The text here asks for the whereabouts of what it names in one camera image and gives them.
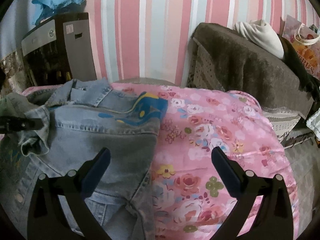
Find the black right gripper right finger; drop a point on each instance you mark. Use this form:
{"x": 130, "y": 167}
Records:
{"x": 274, "y": 219}

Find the white plastic bag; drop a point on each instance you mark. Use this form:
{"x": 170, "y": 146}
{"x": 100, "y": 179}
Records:
{"x": 313, "y": 123}

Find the brown patterned curtain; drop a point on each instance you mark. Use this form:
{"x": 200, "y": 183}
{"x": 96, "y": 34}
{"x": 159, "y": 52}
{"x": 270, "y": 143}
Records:
{"x": 15, "y": 76}

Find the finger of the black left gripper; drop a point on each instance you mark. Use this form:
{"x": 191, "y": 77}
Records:
{"x": 12, "y": 124}

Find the blue denim jacket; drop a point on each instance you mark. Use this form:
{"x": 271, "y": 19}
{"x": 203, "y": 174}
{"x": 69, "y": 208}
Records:
{"x": 79, "y": 119}

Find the floral paper gift bag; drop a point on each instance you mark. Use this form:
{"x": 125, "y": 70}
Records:
{"x": 305, "y": 42}

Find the black silver air cooler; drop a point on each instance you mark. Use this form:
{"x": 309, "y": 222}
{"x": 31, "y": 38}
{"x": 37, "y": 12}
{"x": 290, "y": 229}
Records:
{"x": 59, "y": 50}

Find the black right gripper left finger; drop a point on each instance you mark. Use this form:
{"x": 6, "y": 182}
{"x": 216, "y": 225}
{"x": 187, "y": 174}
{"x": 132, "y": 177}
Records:
{"x": 46, "y": 219}

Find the white cloth bundle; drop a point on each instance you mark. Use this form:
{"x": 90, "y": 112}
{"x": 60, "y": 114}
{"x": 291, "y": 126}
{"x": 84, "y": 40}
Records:
{"x": 262, "y": 34}

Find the pink floral bed sheet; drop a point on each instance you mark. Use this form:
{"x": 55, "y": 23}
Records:
{"x": 189, "y": 198}

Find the dark grey fuzzy blanket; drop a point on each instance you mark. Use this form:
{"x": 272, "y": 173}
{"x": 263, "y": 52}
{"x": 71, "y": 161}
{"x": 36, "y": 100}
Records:
{"x": 212, "y": 34}

